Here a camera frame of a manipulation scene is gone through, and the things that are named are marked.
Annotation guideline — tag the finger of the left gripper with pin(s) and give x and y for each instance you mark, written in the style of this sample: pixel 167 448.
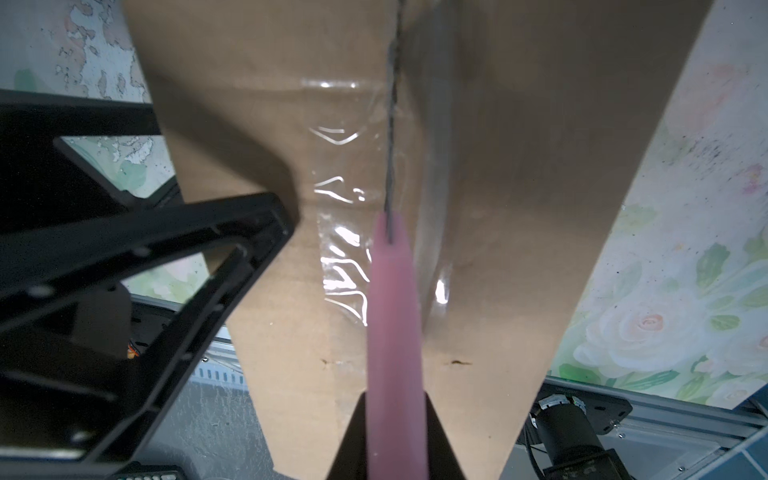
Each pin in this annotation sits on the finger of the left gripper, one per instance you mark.
pixel 104 320
pixel 45 182

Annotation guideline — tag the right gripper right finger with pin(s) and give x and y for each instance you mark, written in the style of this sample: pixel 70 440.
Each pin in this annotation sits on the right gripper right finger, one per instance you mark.
pixel 442 462

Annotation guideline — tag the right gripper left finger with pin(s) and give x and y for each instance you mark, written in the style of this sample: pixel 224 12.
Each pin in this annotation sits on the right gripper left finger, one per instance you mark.
pixel 350 462

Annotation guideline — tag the pink utility knife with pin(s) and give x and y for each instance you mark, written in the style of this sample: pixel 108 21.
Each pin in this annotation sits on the pink utility knife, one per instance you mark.
pixel 396 436

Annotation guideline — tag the brown cardboard express box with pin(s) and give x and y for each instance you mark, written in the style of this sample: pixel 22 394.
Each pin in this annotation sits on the brown cardboard express box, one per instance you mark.
pixel 517 126

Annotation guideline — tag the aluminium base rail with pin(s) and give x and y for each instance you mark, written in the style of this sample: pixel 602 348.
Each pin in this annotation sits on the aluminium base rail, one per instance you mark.
pixel 658 439

